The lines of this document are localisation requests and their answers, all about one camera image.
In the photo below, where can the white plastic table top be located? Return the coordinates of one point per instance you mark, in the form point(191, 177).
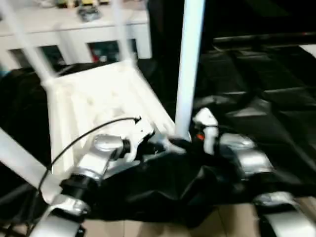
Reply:
point(98, 98)

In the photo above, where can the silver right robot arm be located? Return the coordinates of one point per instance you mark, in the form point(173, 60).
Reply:
point(251, 158)

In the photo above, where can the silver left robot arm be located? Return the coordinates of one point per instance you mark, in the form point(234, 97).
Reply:
point(98, 158)

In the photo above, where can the black work mat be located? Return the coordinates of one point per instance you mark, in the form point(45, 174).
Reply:
point(259, 86)

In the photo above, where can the red white figure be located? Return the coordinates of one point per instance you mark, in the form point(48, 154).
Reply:
point(95, 56)

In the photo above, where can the white glass-door cabinet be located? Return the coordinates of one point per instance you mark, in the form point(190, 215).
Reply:
point(74, 32)

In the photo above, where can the white flat board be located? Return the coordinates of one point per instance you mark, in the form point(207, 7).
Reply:
point(308, 48)

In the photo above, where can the clear bag of black parts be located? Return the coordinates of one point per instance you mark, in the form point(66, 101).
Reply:
point(89, 13)

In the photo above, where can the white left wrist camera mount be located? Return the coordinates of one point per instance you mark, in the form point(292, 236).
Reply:
point(140, 133)

